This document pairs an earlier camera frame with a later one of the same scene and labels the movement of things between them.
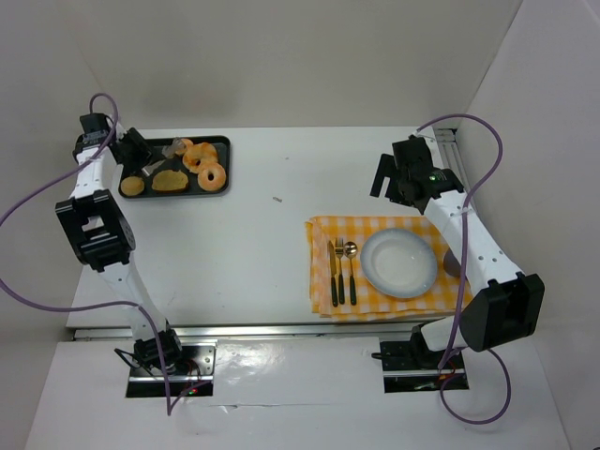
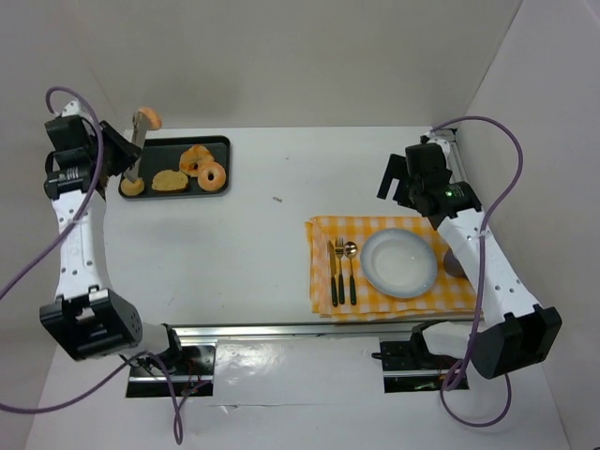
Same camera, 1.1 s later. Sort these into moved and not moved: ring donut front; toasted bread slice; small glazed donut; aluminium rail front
Moved: small glazed donut
Not moved: ring donut front; aluminium rail front; toasted bread slice
